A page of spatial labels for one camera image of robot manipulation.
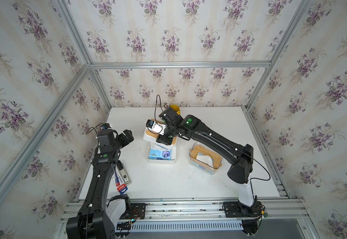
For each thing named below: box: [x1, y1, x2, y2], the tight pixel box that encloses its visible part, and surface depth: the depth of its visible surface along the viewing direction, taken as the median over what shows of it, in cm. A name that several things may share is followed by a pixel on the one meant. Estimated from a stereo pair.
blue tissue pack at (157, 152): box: [148, 143, 173, 161], surface depth 88 cm
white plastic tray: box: [146, 141, 177, 165], surface depth 89 cm
